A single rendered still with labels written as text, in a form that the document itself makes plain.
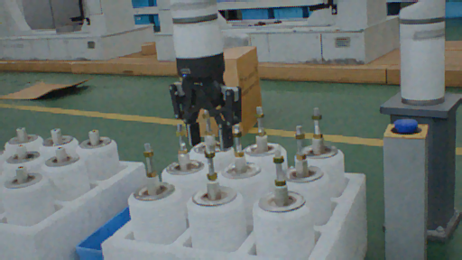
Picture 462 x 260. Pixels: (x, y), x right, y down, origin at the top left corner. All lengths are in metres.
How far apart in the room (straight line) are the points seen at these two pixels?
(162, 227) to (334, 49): 2.10
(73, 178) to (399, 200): 0.67
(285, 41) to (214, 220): 2.24
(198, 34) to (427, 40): 0.54
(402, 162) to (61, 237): 0.67
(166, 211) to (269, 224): 0.19
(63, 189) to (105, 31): 2.92
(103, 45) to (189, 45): 3.22
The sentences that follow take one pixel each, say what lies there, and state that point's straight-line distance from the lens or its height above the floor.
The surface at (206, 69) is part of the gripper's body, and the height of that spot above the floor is 0.47.
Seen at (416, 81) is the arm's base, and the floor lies 0.35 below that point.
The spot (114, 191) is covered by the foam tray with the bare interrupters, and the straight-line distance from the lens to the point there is 1.26.
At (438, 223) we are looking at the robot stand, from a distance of 1.28.
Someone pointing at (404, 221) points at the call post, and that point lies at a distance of 1.02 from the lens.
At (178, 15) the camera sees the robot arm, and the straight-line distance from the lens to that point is 0.82.
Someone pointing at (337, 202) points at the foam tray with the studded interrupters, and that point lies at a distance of 1.03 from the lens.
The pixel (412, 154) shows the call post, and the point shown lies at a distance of 0.97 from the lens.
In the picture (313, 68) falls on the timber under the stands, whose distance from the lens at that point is 2.90.
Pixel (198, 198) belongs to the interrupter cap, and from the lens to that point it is 0.91.
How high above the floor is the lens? 0.61
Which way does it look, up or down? 16 degrees down
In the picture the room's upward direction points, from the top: 6 degrees counter-clockwise
